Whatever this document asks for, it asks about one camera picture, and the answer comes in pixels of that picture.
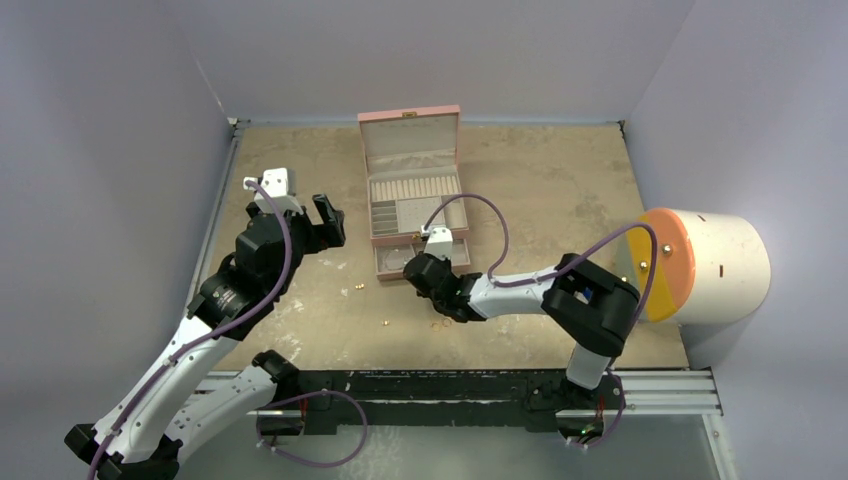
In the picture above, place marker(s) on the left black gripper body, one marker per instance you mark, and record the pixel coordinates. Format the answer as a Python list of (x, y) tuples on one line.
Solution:
[(308, 237)]

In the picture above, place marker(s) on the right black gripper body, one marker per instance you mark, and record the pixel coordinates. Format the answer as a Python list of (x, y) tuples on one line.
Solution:
[(419, 268)]

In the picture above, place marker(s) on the pink jewelry box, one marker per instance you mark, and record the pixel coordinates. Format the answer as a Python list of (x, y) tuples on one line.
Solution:
[(411, 160)]

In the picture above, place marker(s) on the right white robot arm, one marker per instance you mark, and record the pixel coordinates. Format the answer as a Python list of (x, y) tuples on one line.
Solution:
[(594, 306)]

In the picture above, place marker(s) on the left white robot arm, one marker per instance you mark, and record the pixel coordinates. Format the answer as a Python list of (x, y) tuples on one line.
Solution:
[(152, 432)]

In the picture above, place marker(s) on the white cylinder orange lid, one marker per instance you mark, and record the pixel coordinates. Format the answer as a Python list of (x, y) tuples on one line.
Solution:
[(711, 268)]

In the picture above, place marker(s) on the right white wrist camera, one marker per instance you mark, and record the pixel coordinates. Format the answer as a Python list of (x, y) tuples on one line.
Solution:
[(438, 241)]

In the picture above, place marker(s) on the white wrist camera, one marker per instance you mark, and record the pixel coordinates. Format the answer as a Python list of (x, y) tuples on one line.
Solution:
[(275, 189), (438, 241)]

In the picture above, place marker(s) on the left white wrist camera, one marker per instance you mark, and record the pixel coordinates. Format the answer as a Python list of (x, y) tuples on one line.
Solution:
[(275, 189)]

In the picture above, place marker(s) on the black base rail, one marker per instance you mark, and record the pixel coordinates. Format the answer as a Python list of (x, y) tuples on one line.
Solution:
[(536, 400)]

